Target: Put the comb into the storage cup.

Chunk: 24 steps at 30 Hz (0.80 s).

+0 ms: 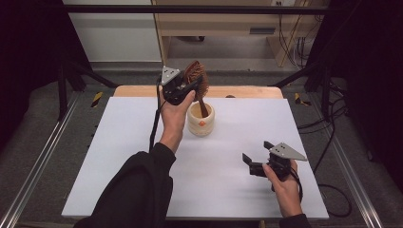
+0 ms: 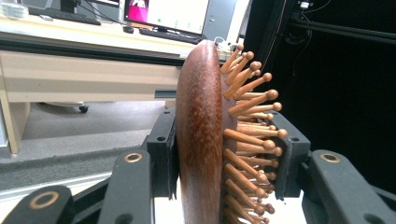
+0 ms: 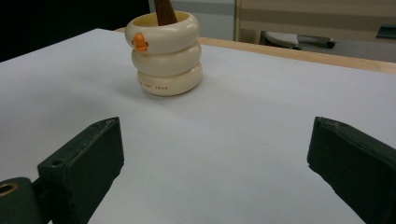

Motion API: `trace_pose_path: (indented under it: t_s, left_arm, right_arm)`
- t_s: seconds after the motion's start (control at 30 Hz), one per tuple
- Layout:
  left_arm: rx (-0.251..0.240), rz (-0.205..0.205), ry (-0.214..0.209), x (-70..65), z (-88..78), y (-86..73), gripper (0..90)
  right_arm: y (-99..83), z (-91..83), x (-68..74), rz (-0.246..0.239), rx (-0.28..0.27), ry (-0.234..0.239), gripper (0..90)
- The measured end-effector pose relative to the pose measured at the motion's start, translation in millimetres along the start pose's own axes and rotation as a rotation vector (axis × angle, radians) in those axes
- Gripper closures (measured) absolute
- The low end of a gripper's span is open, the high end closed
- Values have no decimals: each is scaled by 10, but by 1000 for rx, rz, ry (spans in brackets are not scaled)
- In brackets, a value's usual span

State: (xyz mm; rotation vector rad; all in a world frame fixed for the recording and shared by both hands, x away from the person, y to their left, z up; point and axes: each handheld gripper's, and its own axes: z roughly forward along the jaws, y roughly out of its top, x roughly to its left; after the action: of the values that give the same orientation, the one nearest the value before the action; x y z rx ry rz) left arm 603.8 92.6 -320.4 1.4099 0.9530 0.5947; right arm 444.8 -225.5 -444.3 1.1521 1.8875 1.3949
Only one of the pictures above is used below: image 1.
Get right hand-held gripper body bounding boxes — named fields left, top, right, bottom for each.
left=249, top=142, right=308, bottom=183

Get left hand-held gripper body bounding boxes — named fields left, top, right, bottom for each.
left=161, top=66, right=196, bottom=106

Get wooden hairbrush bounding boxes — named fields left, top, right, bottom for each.
left=183, top=60, right=210, bottom=119

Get cream ringed cup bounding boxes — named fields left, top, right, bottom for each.
left=186, top=101, right=217, bottom=138

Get person's left hand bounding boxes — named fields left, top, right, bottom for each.
left=159, top=89, right=197, bottom=154

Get person's right hand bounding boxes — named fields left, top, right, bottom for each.
left=261, top=161, right=303, bottom=219

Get light wooden desk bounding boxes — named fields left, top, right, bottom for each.
left=151, top=0, right=331, bottom=67

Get black horizontal bar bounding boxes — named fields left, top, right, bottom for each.
left=63, top=4, right=331, bottom=15

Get black metal stand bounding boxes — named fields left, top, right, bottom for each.
left=56, top=59, right=120, bottom=122
left=268, top=60, right=335, bottom=122

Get black curtain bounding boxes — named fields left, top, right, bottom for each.
left=306, top=0, right=403, bottom=191
left=0, top=0, right=93, bottom=153

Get right hand-held gripper cable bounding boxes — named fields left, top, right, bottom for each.
left=289, top=166, right=304, bottom=202

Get hand-held gripper cable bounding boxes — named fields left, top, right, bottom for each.
left=148, top=78, right=165, bottom=153
left=289, top=166, right=304, bottom=202

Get left hand-held gripper cable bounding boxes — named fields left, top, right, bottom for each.
left=148, top=78, right=165, bottom=153

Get black floor cable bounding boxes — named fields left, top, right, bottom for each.
left=297, top=80, right=353, bottom=219

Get aluminium rail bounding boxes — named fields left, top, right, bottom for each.
left=328, top=131, right=385, bottom=228
left=0, top=90, right=81, bottom=228

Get black hanging cable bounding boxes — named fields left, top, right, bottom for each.
left=277, top=6, right=302, bottom=69

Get bundle of hanging cables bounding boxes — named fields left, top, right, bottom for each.
left=294, top=13, right=325, bottom=63

